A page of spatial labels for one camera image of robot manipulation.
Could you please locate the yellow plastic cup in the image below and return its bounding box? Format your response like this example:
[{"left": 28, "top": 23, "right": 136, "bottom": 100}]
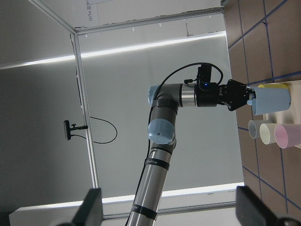
[{"left": 258, "top": 83, "right": 289, "bottom": 90}]

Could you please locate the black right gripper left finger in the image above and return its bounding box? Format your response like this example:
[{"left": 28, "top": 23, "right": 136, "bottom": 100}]
[{"left": 57, "top": 188, "right": 103, "bottom": 226}]

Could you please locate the black overhead camera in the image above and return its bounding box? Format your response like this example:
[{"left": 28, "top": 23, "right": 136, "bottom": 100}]
[{"left": 63, "top": 120, "right": 88, "bottom": 140}]

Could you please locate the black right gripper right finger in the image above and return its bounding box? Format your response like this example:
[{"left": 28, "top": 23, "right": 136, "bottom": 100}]
[{"left": 236, "top": 186, "right": 301, "bottom": 226}]

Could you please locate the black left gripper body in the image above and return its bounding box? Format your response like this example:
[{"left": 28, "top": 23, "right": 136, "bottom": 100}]
[{"left": 196, "top": 80, "right": 251, "bottom": 111}]

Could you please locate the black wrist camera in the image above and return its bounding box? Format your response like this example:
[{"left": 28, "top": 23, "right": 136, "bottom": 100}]
[{"left": 197, "top": 64, "right": 212, "bottom": 87}]

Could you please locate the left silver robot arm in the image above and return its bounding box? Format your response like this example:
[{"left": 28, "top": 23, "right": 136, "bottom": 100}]
[{"left": 126, "top": 80, "right": 256, "bottom": 226}]

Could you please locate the pink plastic cup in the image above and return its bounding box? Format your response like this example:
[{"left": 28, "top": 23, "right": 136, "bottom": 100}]
[{"left": 274, "top": 124, "right": 301, "bottom": 149}]

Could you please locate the grey plastic cup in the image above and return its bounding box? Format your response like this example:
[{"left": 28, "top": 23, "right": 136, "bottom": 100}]
[{"left": 248, "top": 120, "right": 273, "bottom": 139}]

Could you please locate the light blue plastic cup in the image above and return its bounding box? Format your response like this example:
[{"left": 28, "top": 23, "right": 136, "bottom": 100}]
[{"left": 251, "top": 87, "right": 291, "bottom": 115}]

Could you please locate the black camera cable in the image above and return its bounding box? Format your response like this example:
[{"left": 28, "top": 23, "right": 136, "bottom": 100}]
[{"left": 156, "top": 62, "right": 224, "bottom": 95}]

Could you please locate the cream plastic cup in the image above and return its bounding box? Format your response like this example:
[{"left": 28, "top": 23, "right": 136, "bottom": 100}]
[{"left": 260, "top": 123, "right": 277, "bottom": 145}]

